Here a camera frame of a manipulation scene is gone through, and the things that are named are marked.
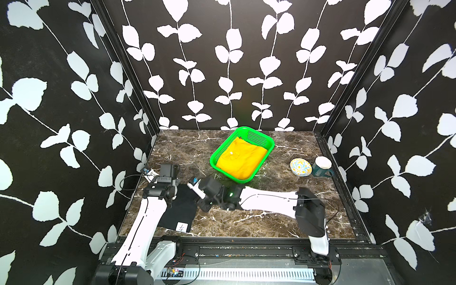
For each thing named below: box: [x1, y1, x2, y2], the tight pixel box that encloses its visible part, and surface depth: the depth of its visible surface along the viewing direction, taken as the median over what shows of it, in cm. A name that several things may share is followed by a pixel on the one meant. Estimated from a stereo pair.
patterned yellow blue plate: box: [289, 157, 313, 177], surface depth 103 cm
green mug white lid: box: [312, 155, 335, 178], surface depth 95 cm
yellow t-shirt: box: [216, 136, 268, 180], surface depth 104 cm
